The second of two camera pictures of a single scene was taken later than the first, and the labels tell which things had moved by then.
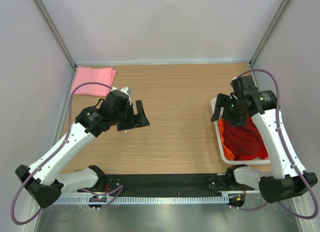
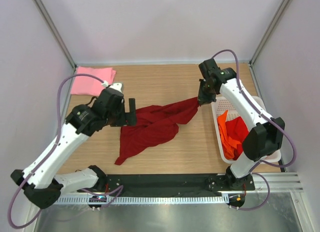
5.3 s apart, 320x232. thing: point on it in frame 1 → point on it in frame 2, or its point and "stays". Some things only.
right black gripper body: (236, 116) → (205, 95)
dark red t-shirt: (245, 139) → (155, 124)
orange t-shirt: (228, 153) stays
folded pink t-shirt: (104, 75) stays
